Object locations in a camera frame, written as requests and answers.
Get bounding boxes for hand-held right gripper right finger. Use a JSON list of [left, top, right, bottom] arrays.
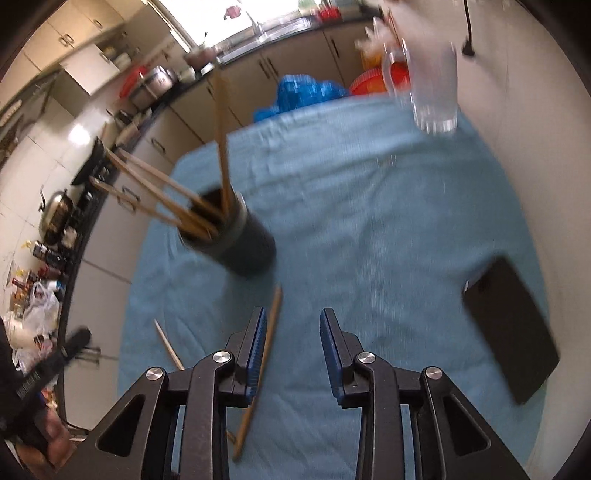
[[320, 307, 532, 480]]

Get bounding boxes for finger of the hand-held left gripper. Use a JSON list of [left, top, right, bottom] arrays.
[[14, 325, 93, 407]]

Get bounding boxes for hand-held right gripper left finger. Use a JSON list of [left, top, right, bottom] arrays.
[[46, 307, 269, 480]]

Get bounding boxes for dark grey chopstick holder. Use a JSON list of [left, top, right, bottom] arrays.
[[178, 187, 278, 280]]

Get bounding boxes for bundle of wooden chopsticks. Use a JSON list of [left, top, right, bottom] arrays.
[[90, 152, 222, 241]]

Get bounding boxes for person's left hand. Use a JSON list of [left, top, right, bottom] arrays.
[[21, 408, 81, 472]]

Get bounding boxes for white plastic bag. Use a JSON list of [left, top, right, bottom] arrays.
[[21, 281, 63, 333]]

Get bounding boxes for dark sauce bottles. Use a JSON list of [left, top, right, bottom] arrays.
[[30, 242, 63, 278]]

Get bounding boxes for wok with metal lid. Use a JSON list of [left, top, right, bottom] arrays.
[[37, 189, 75, 243]]

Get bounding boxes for blue towel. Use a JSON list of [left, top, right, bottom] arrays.
[[117, 95, 552, 480]]

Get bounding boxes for black smartphone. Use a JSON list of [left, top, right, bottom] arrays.
[[462, 256, 561, 407]]

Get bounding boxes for black frying pan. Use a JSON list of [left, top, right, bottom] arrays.
[[71, 138, 107, 185]]

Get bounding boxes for blue plastic bag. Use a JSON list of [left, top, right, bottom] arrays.
[[253, 74, 352, 123]]

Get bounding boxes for red plastic basin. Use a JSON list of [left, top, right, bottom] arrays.
[[348, 60, 411, 95]]

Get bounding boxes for clear glass mug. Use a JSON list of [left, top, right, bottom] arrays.
[[381, 39, 460, 136]]

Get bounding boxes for steel cooking pot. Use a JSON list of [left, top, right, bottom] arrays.
[[139, 65, 178, 100]]

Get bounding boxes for red plastic basket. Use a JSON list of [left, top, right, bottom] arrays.
[[119, 65, 151, 97]]

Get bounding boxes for white wall cabinets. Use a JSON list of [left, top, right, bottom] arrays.
[[0, 0, 185, 121]]

